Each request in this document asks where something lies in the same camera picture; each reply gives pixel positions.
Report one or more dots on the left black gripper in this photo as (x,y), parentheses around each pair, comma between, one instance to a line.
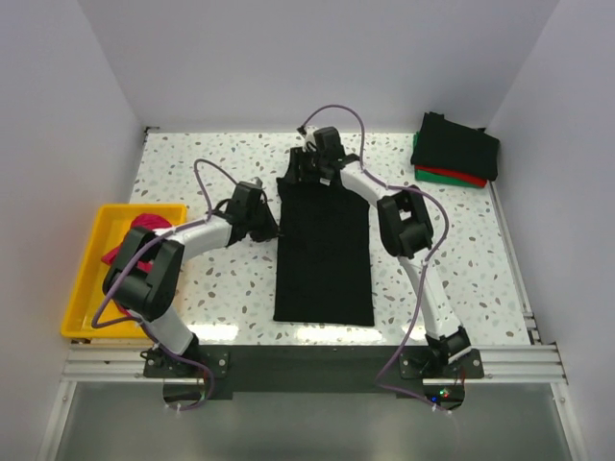
(271,230)

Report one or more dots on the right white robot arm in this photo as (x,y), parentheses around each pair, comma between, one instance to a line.
(412,225)

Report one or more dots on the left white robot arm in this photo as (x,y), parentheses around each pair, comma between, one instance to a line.
(144,275)

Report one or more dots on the red pink t shirt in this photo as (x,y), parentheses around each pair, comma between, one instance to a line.
(149,221)

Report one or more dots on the yellow plastic bin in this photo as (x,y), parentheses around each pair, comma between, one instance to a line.
(110,225)

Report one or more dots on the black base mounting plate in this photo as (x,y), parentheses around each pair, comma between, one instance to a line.
(229,370)

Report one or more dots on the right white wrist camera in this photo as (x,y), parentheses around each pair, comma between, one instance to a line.
(307,134)

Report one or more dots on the aluminium frame rail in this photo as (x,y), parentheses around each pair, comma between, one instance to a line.
(119,361)

